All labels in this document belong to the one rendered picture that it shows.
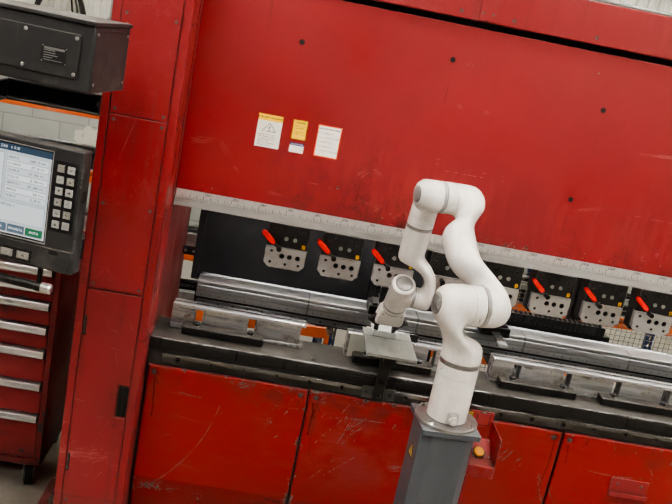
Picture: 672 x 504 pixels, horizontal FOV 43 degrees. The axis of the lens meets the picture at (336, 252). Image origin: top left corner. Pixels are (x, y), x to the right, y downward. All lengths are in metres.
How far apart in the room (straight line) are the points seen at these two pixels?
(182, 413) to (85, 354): 0.43
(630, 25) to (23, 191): 2.04
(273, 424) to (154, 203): 0.94
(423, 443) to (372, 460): 0.76
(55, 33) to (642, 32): 1.91
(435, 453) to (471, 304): 0.46
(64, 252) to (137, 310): 0.57
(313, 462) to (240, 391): 0.40
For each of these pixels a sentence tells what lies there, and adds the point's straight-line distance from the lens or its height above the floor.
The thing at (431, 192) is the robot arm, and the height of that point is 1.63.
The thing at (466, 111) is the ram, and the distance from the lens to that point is 3.07.
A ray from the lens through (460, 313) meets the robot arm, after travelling 2.42.
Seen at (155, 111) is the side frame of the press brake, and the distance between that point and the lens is 2.86.
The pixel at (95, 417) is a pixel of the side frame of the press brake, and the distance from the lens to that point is 3.21.
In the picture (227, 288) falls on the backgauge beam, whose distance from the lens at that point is 3.46.
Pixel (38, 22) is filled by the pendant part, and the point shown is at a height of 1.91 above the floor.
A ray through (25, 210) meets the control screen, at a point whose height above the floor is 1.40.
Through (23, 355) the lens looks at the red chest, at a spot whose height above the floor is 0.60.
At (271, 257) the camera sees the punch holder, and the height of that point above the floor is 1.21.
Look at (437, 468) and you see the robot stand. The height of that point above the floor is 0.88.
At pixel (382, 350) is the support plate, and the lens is 3.04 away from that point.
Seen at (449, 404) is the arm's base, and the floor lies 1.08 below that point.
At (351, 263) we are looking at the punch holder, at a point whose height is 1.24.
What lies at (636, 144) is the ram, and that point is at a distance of 3.25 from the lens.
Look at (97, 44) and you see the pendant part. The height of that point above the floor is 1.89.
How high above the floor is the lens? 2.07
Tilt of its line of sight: 15 degrees down
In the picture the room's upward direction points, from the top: 11 degrees clockwise
